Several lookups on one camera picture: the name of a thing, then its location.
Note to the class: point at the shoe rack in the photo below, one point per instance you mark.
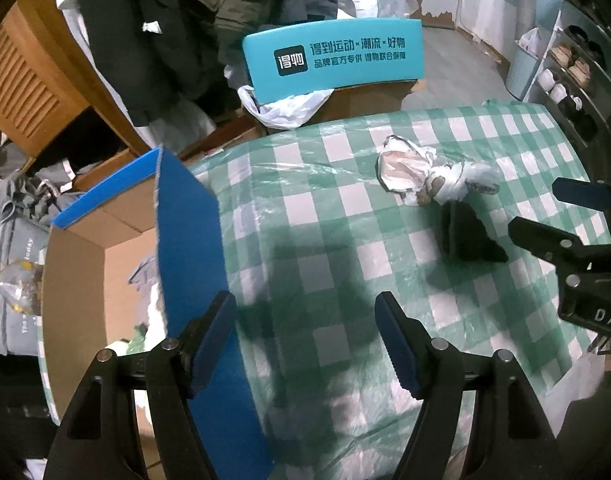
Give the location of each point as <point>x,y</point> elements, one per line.
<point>568,69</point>

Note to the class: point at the blue cardboard box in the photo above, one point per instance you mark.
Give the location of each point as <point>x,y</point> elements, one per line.
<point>141,359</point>

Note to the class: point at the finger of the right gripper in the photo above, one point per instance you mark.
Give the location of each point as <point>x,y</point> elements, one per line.
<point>550,247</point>
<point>593,195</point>

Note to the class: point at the light grey sock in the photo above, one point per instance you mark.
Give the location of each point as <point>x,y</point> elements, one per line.
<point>144,277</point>

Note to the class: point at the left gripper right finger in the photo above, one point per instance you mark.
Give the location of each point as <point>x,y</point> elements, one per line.
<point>432,370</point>

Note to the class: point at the teal printed box flap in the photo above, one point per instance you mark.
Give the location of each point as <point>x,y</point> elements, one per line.
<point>332,54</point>

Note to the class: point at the patterned white cloth bundle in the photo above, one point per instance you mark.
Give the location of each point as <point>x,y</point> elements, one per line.
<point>421,176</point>

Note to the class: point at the wooden louvered cabinet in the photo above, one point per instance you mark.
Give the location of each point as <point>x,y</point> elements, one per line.
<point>46,81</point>

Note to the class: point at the grey clothes pile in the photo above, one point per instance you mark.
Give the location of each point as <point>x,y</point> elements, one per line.
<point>27,206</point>

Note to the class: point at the white plastic bag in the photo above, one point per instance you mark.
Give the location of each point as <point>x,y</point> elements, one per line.
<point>285,114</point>

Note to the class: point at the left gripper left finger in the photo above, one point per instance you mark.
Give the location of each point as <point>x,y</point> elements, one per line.
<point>176,370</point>

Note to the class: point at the green checkered tablecloth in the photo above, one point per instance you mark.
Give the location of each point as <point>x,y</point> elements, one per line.
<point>311,238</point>

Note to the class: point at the dark hanging jacket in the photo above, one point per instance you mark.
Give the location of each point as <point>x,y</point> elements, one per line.
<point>156,53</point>

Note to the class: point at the green glittery cloth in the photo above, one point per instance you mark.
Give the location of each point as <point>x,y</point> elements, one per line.
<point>137,343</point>

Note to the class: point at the black sock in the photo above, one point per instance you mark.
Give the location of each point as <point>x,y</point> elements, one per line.
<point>463,235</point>

